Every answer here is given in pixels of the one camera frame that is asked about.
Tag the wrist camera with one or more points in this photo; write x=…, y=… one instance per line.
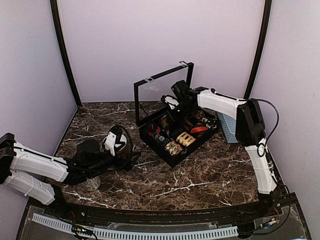
x=113, y=137
x=170, y=101

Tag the patterned mug with orange liquid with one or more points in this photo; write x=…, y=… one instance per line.
x=92, y=184

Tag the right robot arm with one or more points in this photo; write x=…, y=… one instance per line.
x=250, y=128

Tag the black white rolled tie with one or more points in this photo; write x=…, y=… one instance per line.
x=210, y=123

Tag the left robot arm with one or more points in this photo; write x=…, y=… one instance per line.
x=18, y=163

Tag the black tie storage box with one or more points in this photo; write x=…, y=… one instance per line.
x=150, y=109

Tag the orange black rolled tie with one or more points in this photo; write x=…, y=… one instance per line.
x=198, y=130

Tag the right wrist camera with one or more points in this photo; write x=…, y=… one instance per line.
x=170, y=101

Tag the black front rail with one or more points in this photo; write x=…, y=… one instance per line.
x=89, y=210

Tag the blue plastic basket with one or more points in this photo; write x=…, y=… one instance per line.
x=229, y=128

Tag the blue dotted rolled tie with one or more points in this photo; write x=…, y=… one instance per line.
x=162, y=140

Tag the camouflage patterned necktie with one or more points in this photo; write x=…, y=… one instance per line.
x=164, y=123

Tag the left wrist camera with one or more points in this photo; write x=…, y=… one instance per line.
x=113, y=137

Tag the tan patterned rolled tie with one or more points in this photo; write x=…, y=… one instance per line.
x=200, y=115

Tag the brown rolled tie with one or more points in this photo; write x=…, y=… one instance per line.
x=188, y=124

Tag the white and orange bowl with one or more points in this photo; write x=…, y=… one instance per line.
x=120, y=147

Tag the red dark rolled tie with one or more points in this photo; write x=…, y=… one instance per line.
x=153, y=129

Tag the cream striped rolled tie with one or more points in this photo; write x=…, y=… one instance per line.
x=185, y=139

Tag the floral dark rolled tie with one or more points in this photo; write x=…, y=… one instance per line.
x=173, y=148

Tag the white perforated cable duct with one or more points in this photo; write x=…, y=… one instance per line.
x=133, y=233

